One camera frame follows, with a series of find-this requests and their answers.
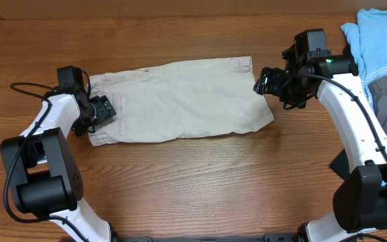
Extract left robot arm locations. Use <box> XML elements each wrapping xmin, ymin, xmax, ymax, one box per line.
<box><xmin>0</xmin><ymin>66</ymin><xmax>120</xmax><ymax>242</ymax></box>

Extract black garment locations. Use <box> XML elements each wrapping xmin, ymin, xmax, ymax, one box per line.
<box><xmin>329</xmin><ymin>43</ymin><xmax>354</xmax><ymax>180</ymax></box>

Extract beige khaki shorts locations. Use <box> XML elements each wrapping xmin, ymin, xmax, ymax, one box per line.
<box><xmin>89</xmin><ymin>56</ymin><xmax>274</xmax><ymax>147</ymax></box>

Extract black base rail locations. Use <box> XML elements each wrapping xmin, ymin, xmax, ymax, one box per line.
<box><xmin>112</xmin><ymin>233</ymin><xmax>298</xmax><ymax>242</ymax></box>

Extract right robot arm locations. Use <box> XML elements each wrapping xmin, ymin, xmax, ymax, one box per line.
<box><xmin>254</xmin><ymin>29</ymin><xmax>387</xmax><ymax>242</ymax></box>

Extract light blue shirt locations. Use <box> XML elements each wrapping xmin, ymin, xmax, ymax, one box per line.
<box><xmin>341</xmin><ymin>9</ymin><xmax>387</xmax><ymax>108</ymax></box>

